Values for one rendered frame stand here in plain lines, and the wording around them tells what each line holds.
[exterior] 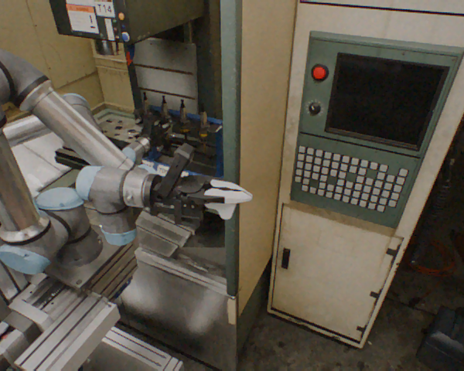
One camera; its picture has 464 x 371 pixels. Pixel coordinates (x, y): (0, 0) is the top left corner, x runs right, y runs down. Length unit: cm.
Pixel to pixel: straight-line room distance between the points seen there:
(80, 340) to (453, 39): 136
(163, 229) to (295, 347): 106
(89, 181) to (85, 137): 15
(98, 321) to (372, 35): 120
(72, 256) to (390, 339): 191
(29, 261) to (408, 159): 120
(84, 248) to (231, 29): 75
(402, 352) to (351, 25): 186
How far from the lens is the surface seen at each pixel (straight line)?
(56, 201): 109
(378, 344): 245
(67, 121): 89
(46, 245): 102
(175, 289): 169
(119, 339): 213
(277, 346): 230
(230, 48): 90
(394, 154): 136
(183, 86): 243
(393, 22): 126
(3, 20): 294
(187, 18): 207
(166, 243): 185
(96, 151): 89
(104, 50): 202
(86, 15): 185
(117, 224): 82
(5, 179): 91
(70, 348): 115
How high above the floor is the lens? 201
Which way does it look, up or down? 38 degrees down
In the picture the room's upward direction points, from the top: straight up
